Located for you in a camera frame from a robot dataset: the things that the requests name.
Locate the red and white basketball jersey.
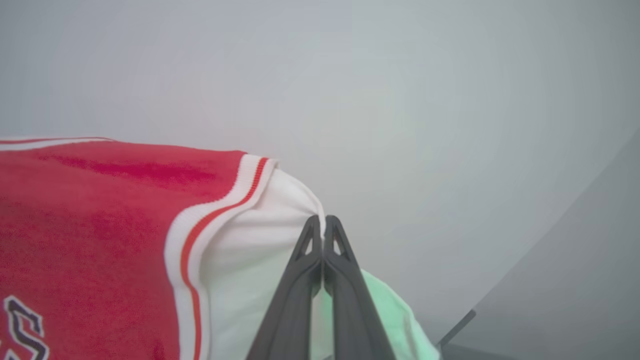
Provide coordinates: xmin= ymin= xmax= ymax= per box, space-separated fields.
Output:
xmin=0 ymin=136 xmax=442 ymax=360

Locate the light grey partition panel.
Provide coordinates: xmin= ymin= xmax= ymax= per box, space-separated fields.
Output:
xmin=434 ymin=129 xmax=640 ymax=360

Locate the dark grey panel bracket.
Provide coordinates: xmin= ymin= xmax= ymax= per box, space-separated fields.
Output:
xmin=436 ymin=308 xmax=477 ymax=350

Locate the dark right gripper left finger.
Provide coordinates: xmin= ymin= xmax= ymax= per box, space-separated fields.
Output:
xmin=247 ymin=215 xmax=324 ymax=360

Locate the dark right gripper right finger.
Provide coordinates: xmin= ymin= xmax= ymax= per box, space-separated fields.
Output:
xmin=323 ymin=214 xmax=397 ymax=360

